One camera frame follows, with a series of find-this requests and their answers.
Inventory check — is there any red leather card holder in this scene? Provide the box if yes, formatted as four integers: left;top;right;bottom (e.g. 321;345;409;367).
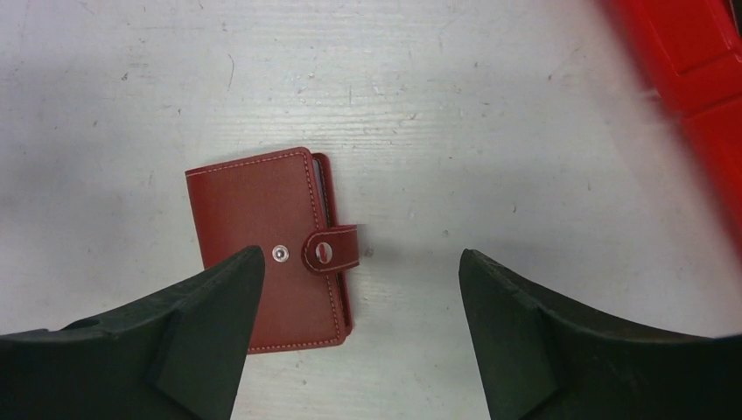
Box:
185;147;360;354

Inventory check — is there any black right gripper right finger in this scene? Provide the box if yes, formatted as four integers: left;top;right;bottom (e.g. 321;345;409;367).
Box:
458;249;741;419

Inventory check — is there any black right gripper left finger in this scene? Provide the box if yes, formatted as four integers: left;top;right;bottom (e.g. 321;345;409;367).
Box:
1;246;265;419

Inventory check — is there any red plastic divided tray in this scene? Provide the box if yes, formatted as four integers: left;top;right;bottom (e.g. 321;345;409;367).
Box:
603;0;741;242

